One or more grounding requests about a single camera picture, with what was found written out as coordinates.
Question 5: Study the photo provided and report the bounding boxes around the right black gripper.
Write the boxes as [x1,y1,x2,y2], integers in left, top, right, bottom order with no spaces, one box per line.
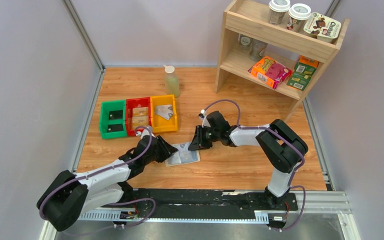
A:
[188,125,220,152]

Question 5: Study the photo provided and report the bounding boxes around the beige card holder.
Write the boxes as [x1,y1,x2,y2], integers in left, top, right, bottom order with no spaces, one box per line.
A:
[164,142,201,167]

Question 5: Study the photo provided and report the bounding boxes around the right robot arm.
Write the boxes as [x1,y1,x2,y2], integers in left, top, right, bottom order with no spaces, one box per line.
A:
[188,111,309,210]

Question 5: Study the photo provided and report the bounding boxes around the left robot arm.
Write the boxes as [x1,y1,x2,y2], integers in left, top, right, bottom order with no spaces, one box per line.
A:
[36,134,178,232]

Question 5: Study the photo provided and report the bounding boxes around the silver cards in yellow bin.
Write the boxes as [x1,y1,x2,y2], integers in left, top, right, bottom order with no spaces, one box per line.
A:
[155,104,174,120]

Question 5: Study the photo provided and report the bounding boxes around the gold cards in red bin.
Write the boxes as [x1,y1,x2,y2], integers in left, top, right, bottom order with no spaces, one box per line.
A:
[131,106,149,130]

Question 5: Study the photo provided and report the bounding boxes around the black cards in green bin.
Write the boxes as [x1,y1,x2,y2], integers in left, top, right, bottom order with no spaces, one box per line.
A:
[107,110,125,133]

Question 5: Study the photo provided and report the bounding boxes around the yellow plastic bin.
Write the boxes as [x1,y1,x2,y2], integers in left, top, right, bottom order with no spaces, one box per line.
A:
[150,94,179,133]

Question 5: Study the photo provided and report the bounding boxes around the red plastic bin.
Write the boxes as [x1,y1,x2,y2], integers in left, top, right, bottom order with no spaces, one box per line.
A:
[125,97,152,137]

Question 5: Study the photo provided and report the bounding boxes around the green plastic bin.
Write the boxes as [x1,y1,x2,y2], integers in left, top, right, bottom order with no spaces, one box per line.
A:
[99,99,127,140]

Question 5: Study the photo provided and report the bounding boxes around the green soap bottle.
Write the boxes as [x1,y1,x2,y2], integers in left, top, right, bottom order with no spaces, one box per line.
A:
[163,65,181,98]

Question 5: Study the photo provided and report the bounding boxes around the orange pink snack box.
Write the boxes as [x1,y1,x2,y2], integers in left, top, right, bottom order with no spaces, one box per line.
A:
[249,56,293,90]

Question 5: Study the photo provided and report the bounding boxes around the right glass jar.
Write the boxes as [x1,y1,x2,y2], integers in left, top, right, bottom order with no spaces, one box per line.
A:
[249,39,268,62]

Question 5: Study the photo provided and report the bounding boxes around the glass jar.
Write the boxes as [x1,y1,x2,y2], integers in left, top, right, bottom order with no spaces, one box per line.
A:
[238,34,253,49]
[249,39,268,62]

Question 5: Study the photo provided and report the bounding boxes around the left glass jar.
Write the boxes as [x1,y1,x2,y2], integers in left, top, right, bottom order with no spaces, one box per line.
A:
[238,34,253,49]

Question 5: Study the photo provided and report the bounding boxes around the wooden shelf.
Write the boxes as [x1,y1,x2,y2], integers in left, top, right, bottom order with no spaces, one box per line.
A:
[214,0,350,122]

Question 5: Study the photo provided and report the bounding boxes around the green orange juice box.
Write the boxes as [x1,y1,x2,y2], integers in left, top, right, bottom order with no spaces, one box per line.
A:
[286,55,320,91]

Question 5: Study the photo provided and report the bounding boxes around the left paper coffee cup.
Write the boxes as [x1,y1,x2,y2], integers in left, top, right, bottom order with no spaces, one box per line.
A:
[268,0,291,25]

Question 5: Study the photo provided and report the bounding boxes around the paper coffee cup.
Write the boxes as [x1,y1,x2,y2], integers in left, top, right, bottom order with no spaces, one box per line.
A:
[268,0,291,25]
[286,3,312,33]

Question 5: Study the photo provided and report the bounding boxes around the right paper coffee cup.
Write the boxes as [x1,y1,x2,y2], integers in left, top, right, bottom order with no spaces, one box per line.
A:
[286,3,312,33]

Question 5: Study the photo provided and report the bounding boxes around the Chobani yogurt cup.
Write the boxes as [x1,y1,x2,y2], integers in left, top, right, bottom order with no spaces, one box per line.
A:
[303,12,342,43]

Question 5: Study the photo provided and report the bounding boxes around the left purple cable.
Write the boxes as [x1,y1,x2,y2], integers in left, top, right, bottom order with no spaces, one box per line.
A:
[38,125,158,229]

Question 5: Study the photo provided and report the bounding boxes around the purple cable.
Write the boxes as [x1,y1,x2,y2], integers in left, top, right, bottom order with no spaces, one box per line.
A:
[201,99,307,232]
[38,125,158,229]

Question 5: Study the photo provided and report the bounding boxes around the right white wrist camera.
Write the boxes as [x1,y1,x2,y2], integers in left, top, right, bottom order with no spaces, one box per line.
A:
[198,109,211,127]

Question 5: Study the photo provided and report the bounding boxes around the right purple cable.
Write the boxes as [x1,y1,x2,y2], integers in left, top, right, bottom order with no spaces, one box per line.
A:
[201,99,307,232]

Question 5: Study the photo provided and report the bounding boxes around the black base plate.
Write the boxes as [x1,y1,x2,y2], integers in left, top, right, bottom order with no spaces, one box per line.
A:
[122,188,298,220]

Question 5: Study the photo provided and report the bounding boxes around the aluminium frame rail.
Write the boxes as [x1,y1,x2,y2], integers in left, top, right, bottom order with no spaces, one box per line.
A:
[43,185,360,240]

